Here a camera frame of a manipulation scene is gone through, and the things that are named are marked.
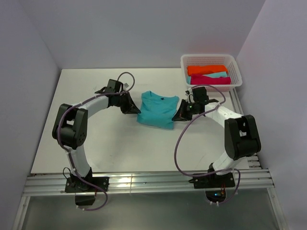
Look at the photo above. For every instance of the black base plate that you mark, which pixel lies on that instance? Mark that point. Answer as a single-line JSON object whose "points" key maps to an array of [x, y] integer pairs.
{"points": [[213, 181], [102, 182]]}

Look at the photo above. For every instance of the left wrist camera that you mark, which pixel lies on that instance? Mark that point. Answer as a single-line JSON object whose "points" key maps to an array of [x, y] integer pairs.
{"points": [[113, 86]]}

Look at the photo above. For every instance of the orange rolled t shirt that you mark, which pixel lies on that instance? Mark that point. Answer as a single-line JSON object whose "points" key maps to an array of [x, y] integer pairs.
{"points": [[209, 69]]}

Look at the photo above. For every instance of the white plastic basket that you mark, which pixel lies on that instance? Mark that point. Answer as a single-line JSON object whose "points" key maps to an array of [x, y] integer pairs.
{"points": [[212, 59]]}

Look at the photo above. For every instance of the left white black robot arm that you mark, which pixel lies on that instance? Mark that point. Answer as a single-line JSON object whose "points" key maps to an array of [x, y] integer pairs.
{"points": [[70, 131]]}

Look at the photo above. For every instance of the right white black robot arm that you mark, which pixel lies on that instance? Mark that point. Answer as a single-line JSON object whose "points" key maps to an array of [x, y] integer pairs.
{"points": [[241, 136]]}

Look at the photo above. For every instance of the light teal rolled t shirt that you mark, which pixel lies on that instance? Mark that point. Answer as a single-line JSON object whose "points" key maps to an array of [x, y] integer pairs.
{"points": [[217, 75]]}

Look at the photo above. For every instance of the pink rolled t shirt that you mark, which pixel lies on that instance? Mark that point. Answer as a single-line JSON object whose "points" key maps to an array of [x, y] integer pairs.
{"points": [[198, 79]]}

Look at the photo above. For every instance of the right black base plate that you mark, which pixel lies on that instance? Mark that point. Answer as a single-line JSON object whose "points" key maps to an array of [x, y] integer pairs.
{"points": [[213, 181]]}

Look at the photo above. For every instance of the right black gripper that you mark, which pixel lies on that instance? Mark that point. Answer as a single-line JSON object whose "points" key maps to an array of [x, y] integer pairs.
{"points": [[182, 111]]}

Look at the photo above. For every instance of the aluminium rail frame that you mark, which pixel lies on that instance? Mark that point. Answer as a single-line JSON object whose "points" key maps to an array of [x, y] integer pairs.
{"points": [[148, 182]]}

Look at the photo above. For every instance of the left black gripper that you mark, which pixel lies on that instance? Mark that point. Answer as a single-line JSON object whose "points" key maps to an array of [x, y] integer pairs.
{"points": [[134, 109]]}

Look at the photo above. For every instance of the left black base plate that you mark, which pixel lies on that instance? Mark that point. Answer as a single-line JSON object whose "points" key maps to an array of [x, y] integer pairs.
{"points": [[102, 182]]}

